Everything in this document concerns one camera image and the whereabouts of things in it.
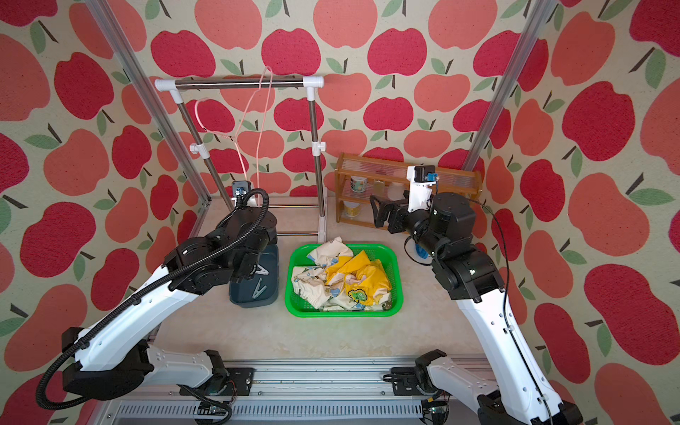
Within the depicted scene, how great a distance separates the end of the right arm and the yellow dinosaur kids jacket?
0.31 m

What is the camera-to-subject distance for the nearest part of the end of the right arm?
50cm

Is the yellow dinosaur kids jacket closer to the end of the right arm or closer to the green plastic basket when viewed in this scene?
the green plastic basket

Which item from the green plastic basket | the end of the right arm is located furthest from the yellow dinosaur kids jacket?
the end of the right arm

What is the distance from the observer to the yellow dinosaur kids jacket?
0.82 meters
